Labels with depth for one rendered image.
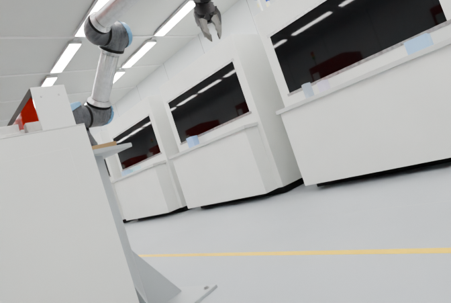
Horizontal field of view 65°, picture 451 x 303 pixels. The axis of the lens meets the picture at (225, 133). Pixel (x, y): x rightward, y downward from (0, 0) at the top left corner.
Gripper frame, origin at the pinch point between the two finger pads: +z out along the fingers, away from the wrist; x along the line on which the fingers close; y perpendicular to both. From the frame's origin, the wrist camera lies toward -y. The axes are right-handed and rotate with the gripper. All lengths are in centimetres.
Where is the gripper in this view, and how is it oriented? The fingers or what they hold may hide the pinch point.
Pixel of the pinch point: (215, 35)
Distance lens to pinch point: 133.6
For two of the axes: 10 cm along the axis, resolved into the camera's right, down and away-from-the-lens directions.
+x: -9.4, 3.1, -1.5
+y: -1.0, 1.8, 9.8
